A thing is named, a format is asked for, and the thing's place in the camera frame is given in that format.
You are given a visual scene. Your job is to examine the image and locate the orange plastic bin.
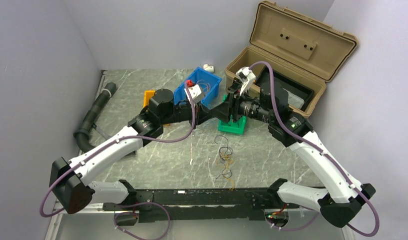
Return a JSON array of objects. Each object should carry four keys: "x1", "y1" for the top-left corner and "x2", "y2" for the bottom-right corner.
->
[{"x1": 143, "y1": 88, "x2": 174, "y2": 120}]

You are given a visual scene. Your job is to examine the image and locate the tan plastic toolbox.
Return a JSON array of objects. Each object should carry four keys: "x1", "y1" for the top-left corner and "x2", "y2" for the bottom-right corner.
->
[{"x1": 225, "y1": 0, "x2": 358, "y2": 118}]

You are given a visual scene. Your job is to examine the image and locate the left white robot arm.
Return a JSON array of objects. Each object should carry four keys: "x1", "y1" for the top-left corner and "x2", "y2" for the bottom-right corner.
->
[{"x1": 48, "y1": 87, "x2": 217, "y2": 214}]

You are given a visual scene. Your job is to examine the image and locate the green plastic bin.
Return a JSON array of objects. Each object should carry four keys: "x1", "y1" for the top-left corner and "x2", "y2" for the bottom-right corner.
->
[{"x1": 217, "y1": 114, "x2": 247, "y2": 135}]

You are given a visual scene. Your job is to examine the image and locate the silver wrench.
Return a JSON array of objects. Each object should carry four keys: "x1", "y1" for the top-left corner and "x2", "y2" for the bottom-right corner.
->
[{"x1": 92, "y1": 123, "x2": 111, "y2": 140}]

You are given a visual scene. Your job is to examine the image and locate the black corrugated hose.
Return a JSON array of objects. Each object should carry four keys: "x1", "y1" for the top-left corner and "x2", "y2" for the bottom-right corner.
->
[{"x1": 73, "y1": 82, "x2": 117, "y2": 154}]

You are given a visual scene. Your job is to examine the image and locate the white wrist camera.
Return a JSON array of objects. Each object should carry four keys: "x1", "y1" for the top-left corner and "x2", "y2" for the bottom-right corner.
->
[
  {"x1": 185, "y1": 79, "x2": 205, "y2": 104},
  {"x1": 236, "y1": 66, "x2": 256, "y2": 96}
]

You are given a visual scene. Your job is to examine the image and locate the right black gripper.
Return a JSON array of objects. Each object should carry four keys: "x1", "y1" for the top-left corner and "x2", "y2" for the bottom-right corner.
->
[{"x1": 209, "y1": 84, "x2": 274, "y2": 124}]

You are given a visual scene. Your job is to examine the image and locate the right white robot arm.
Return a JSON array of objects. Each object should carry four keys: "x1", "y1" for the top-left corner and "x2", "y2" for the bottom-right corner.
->
[{"x1": 209, "y1": 83, "x2": 380, "y2": 231}]

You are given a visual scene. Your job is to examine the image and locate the grey plastic case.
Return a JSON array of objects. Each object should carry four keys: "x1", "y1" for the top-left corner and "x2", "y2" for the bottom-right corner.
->
[{"x1": 286, "y1": 90, "x2": 305, "y2": 109}]

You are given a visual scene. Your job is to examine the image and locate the aluminium frame rail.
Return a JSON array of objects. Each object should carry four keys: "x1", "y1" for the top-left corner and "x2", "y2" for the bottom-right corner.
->
[{"x1": 44, "y1": 69, "x2": 355, "y2": 240}]

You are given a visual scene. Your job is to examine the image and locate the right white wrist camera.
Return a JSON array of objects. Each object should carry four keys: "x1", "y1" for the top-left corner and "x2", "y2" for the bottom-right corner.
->
[{"x1": 236, "y1": 66, "x2": 256, "y2": 96}]

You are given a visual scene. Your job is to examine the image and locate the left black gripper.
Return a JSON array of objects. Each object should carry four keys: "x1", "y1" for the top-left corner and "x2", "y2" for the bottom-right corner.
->
[{"x1": 160, "y1": 100, "x2": 215, "y2": 130}]

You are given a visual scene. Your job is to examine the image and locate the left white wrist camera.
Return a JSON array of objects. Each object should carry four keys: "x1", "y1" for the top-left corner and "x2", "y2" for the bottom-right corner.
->
[{"x1": 185, "y1": 79, "x2": 205, "y2": 104}]

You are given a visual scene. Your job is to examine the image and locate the white plastic fitting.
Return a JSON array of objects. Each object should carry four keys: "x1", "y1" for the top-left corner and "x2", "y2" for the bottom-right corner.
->
[{"x1": 203, "y1": 64, "x2": 214, "y2": 73}]

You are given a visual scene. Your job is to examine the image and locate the black toolbox tray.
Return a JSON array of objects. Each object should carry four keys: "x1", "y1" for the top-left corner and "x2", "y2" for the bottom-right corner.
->
[{"x1": 273, "y1": 70, "x2": 314, "y2": 111}]

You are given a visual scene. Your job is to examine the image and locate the blue plastic bin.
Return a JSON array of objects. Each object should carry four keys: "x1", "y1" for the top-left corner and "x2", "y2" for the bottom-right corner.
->
[{"x1": 174, "y1": 67, "x2": 222, "y2": 108}]

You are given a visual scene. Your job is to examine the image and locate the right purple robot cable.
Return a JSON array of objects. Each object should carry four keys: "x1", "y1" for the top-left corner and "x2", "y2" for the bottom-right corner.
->
[{"x1": 249, "y1": 61, "x2": 380, "y2": 238}]

